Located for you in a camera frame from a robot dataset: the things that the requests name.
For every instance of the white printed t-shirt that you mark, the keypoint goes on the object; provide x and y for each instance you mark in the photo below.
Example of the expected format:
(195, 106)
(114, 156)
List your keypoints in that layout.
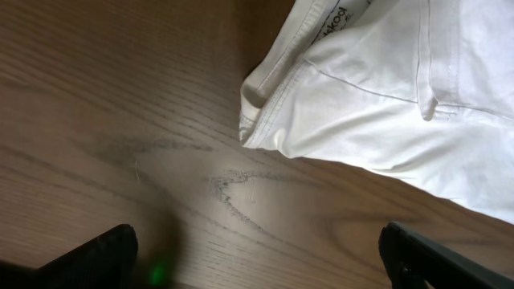
(417, 90)

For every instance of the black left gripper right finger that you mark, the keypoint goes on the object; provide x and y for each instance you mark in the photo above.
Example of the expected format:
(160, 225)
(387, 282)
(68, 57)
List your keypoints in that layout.
(413, 261)

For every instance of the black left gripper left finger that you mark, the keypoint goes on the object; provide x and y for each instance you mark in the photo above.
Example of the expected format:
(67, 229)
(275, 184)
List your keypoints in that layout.
(106, 261)

